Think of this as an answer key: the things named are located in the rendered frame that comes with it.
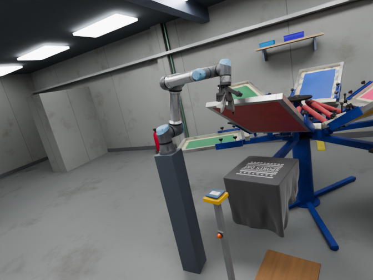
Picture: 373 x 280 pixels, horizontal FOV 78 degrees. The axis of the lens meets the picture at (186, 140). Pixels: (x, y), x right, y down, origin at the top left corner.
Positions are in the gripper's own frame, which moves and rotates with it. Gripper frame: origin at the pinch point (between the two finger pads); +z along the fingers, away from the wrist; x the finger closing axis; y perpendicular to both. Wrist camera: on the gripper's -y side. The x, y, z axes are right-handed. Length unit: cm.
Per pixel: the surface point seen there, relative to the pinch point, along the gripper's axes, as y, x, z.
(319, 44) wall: 22, -366, -155
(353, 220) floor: -51, -165, 105
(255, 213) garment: -2, -35, 74
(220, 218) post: 10, -5, 72
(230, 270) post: 11, -18, 116
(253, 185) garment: -4, -28, 51
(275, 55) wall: 99, -349, -147
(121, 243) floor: 169, -26, 148
